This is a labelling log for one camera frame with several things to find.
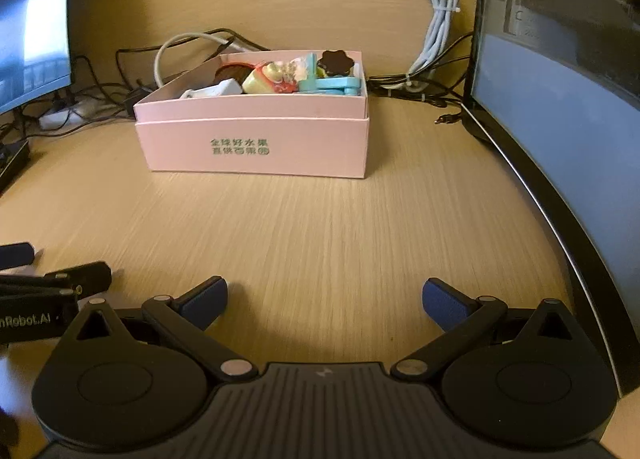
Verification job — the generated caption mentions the pink cardboard box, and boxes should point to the pink cardboard box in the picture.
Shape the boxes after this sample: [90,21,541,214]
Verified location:
[133,46,372,180]

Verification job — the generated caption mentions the black cable bundle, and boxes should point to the black cable bundle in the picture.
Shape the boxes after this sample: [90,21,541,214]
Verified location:
[0,28,273,140]

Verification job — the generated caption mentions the white coiled cable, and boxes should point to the white coiled cable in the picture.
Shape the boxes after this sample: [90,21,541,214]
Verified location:
[406,0,462,90]

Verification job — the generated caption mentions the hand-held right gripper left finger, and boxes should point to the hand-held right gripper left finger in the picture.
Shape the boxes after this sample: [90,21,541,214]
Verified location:
[75,276,256,383]

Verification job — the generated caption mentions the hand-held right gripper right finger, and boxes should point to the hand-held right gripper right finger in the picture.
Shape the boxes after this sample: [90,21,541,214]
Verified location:
[390,277,576,381]

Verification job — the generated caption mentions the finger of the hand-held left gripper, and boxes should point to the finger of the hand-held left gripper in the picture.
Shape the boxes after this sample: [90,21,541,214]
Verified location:
[0,241,37,271]
[0,261,113,301]

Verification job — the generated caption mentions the white charger plug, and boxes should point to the white charger plug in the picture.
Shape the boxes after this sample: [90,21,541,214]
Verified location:
[179,78,244,100]

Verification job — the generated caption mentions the black keyboard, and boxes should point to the black keyboard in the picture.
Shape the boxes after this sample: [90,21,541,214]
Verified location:
[0,139,32,196]

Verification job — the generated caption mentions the cream round cake toy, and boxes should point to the cream round cake toy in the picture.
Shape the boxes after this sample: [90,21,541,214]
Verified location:
[242,63,287,96]

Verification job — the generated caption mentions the right computer monitor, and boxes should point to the right computer monitor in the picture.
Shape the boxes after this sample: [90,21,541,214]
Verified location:
[462,0,640,399]

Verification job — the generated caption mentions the light blue plastic clip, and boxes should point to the light blue plastic clip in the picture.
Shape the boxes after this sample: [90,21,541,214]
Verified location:
[298,53,362,96]

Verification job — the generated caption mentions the white power strip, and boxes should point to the white power strip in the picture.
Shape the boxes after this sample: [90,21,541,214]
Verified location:
[39,99,132,130]

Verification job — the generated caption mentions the computer monitor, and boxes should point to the computer monitor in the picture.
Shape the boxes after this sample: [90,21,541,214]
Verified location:
[462,0,640,399]
[0,0,74,116]

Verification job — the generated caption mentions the grey cable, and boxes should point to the grey cable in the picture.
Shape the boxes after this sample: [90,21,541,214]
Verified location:
[154,31,272,88]

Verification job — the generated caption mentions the brown flower cookie toy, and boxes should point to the brown flower cookie toy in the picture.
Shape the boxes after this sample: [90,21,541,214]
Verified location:
[318,49,355,78]

